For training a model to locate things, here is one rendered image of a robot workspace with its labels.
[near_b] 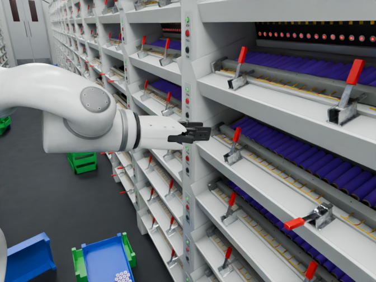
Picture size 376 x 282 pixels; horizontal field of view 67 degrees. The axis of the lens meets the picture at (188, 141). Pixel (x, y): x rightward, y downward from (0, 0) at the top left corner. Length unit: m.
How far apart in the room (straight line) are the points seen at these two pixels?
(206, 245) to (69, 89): 0.73
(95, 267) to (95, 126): 1.23
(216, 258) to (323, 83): 0.65
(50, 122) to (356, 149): 0.47
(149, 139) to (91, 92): 0.15
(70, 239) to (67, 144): 1.47
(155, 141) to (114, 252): 1.17
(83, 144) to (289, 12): 0.41
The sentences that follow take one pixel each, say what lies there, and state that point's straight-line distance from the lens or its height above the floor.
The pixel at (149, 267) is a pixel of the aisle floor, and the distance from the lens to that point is 1.69.
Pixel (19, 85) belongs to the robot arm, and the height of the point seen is 1.13.
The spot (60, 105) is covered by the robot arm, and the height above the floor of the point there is 1.10.
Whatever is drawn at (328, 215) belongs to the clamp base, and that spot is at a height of 0.91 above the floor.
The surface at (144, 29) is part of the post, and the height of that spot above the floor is 1.19.
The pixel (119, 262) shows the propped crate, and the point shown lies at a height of 0.07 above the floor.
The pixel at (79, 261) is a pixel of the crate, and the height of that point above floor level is 0.00.
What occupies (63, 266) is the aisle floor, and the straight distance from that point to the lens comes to 1.81.
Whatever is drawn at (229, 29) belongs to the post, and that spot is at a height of 1.20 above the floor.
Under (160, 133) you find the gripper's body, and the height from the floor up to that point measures 1.02.
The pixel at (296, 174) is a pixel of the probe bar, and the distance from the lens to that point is 0.63.
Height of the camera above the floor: 1.21
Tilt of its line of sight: 22 degrees down
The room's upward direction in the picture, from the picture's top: straight up
